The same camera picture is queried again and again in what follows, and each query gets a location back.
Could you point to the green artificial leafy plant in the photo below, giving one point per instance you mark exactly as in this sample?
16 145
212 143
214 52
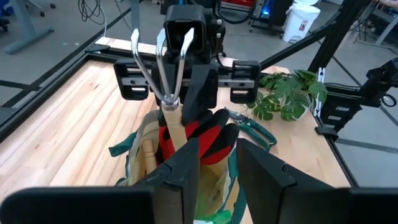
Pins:
286 90

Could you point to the white trash bin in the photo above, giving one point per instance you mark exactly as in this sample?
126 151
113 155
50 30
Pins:
300 21

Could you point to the grey desk foot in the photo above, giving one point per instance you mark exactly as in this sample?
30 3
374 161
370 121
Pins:
28 34

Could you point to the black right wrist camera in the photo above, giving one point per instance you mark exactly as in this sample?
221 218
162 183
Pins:
174 18

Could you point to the red and black work glove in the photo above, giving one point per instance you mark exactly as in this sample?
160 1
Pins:
211 137

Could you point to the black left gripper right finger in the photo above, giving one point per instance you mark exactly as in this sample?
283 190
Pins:
267 193

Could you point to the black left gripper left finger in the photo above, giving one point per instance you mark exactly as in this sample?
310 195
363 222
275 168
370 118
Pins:
177 186

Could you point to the black aluminium table frame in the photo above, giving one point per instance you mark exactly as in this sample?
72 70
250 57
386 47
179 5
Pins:
40 93

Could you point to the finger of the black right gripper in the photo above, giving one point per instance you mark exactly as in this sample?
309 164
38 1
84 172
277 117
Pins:
172 77
200 93

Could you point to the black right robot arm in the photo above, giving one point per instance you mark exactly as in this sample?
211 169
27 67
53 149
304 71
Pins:
214 3

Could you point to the beige and green gardening bag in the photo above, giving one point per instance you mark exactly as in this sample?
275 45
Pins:
136 161

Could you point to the black computer with blue light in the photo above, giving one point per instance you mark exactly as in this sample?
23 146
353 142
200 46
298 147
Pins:
267 12

